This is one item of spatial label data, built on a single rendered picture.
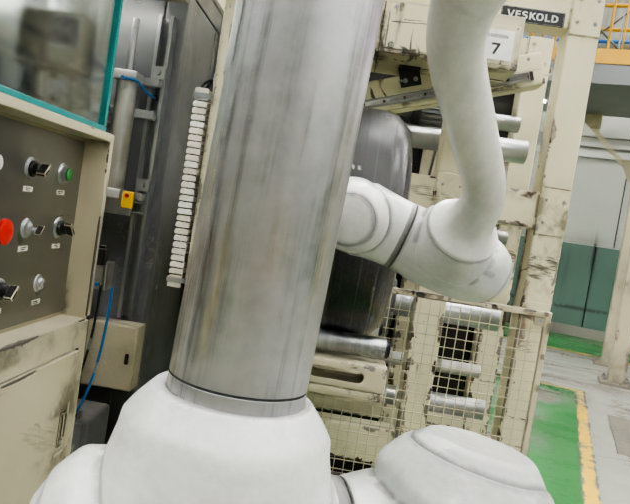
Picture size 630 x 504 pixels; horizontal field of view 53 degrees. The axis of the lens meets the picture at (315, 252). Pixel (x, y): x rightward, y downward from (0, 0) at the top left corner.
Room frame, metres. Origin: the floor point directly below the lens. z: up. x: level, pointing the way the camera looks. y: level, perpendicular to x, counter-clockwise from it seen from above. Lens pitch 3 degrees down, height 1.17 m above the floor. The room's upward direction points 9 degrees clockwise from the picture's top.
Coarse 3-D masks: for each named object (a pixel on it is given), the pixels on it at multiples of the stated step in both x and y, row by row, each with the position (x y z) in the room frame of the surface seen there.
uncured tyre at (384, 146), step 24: (384, 120) 1.41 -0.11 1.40; (360, 144) 1.34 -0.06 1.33; (384, 144) 1.34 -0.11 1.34; (408, 144) 1.40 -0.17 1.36; (384, 168) 1.31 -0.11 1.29; (408, 168) 1.36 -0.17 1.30; (408, 192) 1.35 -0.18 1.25; (336, 264) 1.30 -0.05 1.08; (360, 264) 1.30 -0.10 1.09; (336, 288) 1.32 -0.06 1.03; (360, 288) 1.32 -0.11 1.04; (384, 288) 1.34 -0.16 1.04; (336, 312) 1.37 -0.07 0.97; (360, 312) 1.36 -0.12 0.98; (384, 312) 1.40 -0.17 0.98
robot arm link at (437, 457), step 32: (384, 448) 0.49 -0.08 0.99; (416, 448) 0.47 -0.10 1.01; (448, 448) 0.46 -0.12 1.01; (480, 448) 0.48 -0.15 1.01; (512, 448) 0.51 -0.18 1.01; (352, 480) 0.47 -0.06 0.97; (384, 480) 0.46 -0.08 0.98; (416, 480) 0.44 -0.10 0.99; (448, 480) 0.44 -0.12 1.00; (480, 480) 0.43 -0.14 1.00; (512, 480) 0.44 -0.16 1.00
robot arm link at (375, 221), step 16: (352, 192) 0.84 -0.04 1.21; (368, 192) 0.85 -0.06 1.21; (384, 192) 0.89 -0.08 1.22; (352, 208) 0.83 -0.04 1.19; (368, 208) 0.83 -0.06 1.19; (384, 208) 0.85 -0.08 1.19; (400, 208) 0.89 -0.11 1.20; (416, 208) 0.90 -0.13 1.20; (352, 224) 0.84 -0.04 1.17; (368, 224) 0.84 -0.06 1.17; (384, 224) 0.85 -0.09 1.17; (400, 224) 0.88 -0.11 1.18; (352, 240) 0.84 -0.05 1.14; (368, 240) 0.84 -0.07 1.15; (384, 240) 0.88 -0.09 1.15; (400, 240) 0.88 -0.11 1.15; (368, 256) 0.90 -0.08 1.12; (384, 256) 0.89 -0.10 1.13
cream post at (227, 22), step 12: (228, 0) 1.50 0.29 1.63; (228, 12) 1.50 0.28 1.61; (228, 24) 1.50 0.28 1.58; (228, 36) 1.50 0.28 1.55; (216, 72) 1.50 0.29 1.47; (216, 84) 1.50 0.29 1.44; (216, 96) 1.50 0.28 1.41; (216, 108) 1.50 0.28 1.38; (204, 156) 1.50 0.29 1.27; (204, 168) 1.50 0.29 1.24; (192, 228) 1.50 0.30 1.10; (192, 240) 1.50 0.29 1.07
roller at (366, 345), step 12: (324, 336) 1.41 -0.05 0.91; (336, 336) 1.41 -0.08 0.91; (348, 336) 1.41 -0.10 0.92; (360, 336) 1.41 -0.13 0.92; (372, 336) 1.42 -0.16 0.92; (324, 348) 1.42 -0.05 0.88; (336, 348) 1.41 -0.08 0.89; (348, 348) 1.40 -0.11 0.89; (360, 348) 1.40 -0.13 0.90; (372, 348) 1.40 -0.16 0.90; (384, 348) 1.40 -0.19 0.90
